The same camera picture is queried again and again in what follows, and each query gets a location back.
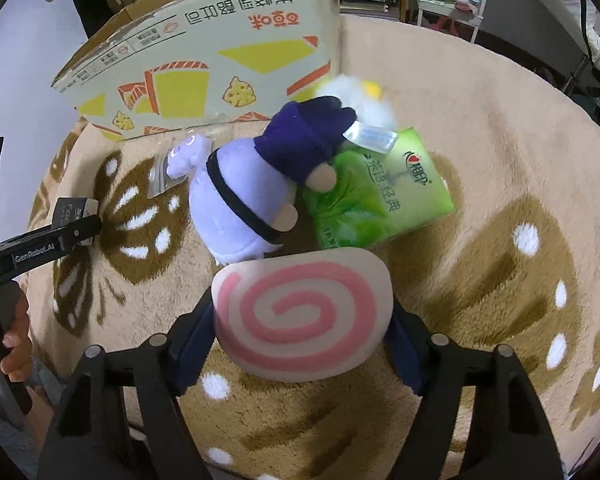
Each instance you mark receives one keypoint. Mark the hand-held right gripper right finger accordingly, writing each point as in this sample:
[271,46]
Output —
[405,360]

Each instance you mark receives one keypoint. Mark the printed cardboard box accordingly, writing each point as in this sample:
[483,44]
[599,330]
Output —
[205,35]

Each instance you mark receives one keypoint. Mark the green tissue pack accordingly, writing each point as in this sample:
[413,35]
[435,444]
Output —
[390,195]

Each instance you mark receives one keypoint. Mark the person's left hand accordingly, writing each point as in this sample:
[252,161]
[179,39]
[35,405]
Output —
[16,345]

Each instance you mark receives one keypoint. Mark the purple plush doll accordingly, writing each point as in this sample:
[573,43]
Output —
[230,195]

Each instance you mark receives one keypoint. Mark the person's grey pants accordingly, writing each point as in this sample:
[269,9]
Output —
[2,440]

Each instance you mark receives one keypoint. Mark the pink swirl plush cushion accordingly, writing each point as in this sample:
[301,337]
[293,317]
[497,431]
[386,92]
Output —
[300,315]

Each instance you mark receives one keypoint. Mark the white and yellow plush toy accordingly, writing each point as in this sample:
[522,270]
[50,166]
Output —
[345,92]

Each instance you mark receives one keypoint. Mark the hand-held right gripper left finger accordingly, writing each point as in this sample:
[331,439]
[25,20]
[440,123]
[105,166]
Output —
[195,355]

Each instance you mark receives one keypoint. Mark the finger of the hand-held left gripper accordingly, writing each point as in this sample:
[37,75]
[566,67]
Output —
[77,227]

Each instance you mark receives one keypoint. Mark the clear plastic tag packet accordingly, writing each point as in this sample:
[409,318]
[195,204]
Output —
[372,136]

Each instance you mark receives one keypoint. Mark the white metal shelf rack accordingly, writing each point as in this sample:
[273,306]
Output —
[472,15]

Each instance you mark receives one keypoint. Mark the beige patterned fluffy blanket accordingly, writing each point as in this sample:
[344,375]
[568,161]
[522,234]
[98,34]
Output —
[480,160]

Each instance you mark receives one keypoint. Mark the small purple plush in packaging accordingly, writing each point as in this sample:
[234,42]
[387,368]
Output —
[182,157]

